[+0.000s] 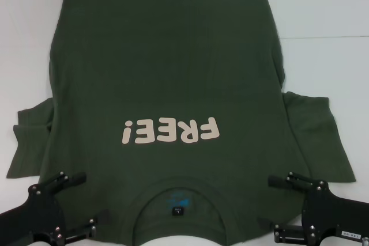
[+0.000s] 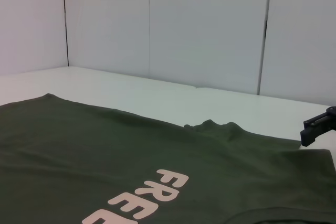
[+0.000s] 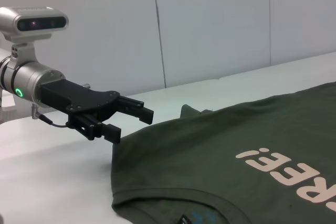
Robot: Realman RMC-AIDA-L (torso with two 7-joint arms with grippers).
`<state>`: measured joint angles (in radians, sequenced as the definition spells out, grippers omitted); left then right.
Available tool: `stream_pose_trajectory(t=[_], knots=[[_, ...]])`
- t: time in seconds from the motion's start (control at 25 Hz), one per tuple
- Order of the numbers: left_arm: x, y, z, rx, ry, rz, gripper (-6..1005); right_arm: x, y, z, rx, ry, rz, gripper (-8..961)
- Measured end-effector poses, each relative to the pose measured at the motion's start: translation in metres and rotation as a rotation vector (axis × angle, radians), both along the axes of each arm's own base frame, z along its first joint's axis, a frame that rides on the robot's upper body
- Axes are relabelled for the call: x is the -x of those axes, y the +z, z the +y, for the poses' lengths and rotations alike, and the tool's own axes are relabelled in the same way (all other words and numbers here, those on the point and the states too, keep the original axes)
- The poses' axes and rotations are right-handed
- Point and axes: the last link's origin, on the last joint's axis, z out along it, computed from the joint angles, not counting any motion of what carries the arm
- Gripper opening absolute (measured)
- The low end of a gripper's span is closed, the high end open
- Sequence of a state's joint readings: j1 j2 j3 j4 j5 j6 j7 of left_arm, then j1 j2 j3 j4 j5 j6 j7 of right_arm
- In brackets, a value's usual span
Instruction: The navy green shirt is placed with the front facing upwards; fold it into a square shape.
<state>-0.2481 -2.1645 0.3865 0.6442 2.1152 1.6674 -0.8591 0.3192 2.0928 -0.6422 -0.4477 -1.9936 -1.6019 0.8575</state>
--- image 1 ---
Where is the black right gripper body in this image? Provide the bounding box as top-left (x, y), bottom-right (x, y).
top-left (301, 181), bottom-right (369, 246)

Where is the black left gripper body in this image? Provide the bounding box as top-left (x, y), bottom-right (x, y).
top-left (0, 184), bottom-right (67, 246)

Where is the dark green FREE! t-shirt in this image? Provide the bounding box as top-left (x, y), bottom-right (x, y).
top-left (13, 0), bottom-right (358, 246)

